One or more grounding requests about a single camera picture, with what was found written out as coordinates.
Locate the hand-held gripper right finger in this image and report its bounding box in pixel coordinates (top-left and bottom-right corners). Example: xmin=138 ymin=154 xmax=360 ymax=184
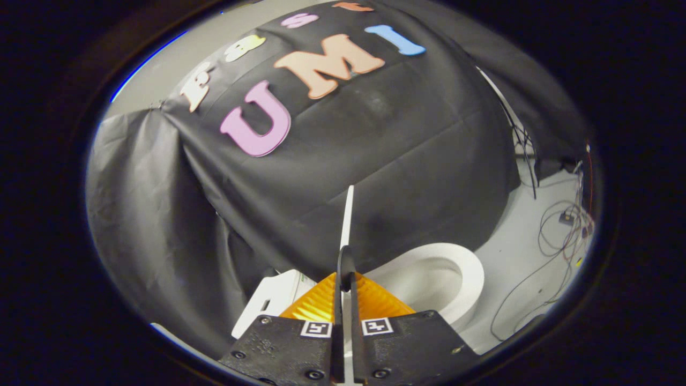
xmin=350 ymin=271 xmax=481 ymax=385

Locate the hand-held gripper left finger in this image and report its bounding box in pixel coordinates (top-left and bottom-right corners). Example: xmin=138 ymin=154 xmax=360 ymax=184
xmin=218 ymin=272 xmax=345 ymax=385

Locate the white toilet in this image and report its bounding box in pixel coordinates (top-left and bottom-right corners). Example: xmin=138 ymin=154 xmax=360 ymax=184
xmin=232 ymin=243 xmax=486 ymax=354

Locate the black backdrop cloth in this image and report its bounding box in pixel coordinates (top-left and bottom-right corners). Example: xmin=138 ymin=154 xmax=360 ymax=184
xmin=86 ymin=0 xmax=590 ymax=360

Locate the black tripod stand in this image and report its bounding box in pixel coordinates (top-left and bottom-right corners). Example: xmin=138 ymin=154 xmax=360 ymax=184
xmin=477 ymin=67 xmax=539 ymax=200

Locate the tangle of floor cables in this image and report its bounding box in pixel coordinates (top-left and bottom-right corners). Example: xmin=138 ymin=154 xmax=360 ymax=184
xmin=490 ymin=161 xmax=595 ymax=342

